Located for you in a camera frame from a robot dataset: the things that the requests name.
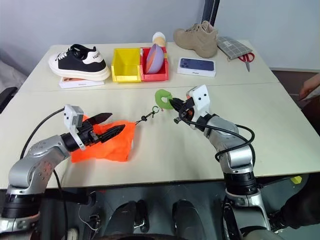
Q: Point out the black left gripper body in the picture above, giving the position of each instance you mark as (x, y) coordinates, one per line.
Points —
(88, 136)

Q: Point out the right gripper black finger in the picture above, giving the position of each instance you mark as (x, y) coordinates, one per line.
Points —
(181, 117)
(178, 103)

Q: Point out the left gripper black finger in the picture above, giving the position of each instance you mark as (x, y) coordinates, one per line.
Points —
(100, 118)
(112, 132)

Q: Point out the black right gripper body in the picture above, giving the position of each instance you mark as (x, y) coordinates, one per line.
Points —
(189, 110)

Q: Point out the orange fabric pouch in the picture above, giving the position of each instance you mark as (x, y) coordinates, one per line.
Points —
(112, 147)

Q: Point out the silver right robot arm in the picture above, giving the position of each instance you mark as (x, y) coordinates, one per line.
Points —
(237, 155)

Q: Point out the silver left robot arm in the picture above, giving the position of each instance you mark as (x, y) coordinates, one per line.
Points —
(37, 160)

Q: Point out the grey checked fabric pouch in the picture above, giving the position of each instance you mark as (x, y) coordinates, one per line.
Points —
(232, 47)

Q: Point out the bystander's bare hand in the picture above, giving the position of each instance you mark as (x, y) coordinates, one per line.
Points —
(311, 86)

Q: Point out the red plastic bin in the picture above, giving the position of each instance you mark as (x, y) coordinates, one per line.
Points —
(160, 73)

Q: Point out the white phone box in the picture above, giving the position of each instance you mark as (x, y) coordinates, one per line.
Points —
(75, 83)

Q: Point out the blue phone box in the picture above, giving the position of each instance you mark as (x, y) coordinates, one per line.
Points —
(197, 65)

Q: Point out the orange bowl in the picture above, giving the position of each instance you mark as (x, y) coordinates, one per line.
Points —
(148, 65)

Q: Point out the purple bowl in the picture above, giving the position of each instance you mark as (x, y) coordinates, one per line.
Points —
(156, 60)

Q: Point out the black and white sneaker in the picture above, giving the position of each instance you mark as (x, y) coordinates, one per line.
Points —
(75, 67)

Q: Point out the yellow plastic bin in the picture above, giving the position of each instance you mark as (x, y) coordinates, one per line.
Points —
(125, 67)

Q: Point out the beige suede boot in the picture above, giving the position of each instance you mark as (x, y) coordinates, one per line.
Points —
(197, 40)

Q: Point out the dark rounded shape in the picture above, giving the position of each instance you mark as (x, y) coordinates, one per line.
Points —
(186, 217)
(127, 217)

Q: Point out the black chair armrest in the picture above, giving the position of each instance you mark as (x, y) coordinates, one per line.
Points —
(6, 97)

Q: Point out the dark vertical pole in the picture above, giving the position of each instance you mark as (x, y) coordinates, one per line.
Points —
(209, 11)

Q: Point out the small yellow block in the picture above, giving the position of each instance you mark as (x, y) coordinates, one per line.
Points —
(296, 179)

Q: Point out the bystander's dark clothed leg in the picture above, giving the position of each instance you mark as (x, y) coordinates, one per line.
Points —
(300, 205)

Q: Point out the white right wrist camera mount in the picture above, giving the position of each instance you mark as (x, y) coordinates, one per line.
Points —
(200, 98)

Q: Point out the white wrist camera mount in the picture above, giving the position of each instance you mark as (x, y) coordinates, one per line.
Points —
(200, 98)
(71, 117)

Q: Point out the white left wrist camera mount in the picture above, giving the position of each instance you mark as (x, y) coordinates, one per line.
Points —
(71, 117)

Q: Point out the black table frame bar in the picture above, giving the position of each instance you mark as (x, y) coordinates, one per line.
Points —
(72, 196)

